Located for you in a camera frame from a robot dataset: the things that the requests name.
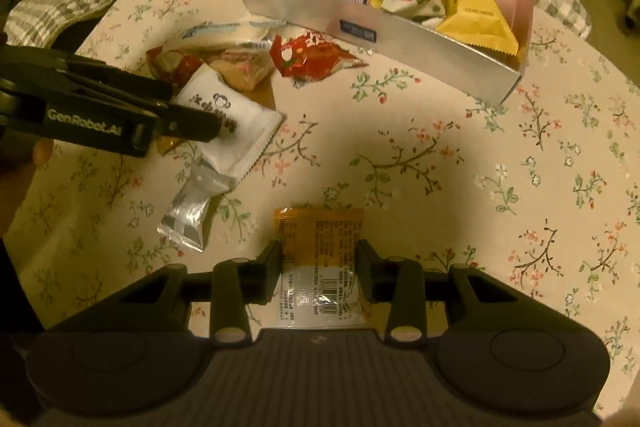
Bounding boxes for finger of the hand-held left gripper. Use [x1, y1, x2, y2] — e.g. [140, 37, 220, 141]
[67, 54, 175, 106]
[157, 103, 236, 142]

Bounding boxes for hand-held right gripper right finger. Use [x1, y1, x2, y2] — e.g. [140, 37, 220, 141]
[356, 239, 521, 345]

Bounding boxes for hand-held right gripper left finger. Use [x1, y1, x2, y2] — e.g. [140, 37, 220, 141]
[117, 241, 283, 345]

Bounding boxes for red and white snack packet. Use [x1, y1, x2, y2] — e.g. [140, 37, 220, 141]
[145, 46, 207, 94]

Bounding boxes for white snack packet dark print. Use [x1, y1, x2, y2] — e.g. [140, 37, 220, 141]
[172, 63, 287, 178]

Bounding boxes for orange and white snack packet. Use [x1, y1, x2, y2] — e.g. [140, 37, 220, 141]
[272, 206, 374, 329]

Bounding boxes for beige snack packet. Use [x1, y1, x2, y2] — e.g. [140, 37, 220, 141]
[206, 39, 277, 94]

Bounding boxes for crinkled silver snack packet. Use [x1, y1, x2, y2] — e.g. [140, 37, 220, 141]
[156, 161, 237, 254]

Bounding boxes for white and blue snack packet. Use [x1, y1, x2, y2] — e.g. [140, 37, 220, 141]
[179, 18, 287, 54]

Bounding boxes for pink box with silver sides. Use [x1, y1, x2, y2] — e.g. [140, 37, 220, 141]
[234, 0, 537, 106]

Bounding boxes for large yellow snack packet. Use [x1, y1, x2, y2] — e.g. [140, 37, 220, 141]
[434, 0, 522, 58]

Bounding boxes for person's left hand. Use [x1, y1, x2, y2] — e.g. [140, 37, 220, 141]
[31, 139, 54, 168]

